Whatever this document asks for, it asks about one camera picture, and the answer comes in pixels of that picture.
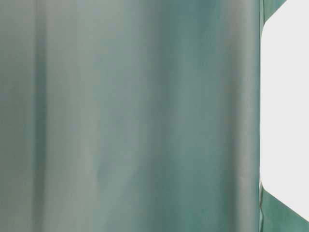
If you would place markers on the white plastic case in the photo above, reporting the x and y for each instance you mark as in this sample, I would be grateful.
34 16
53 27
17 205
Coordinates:
284 143

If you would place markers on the green table cloth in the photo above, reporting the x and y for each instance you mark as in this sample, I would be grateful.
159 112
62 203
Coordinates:
134 116

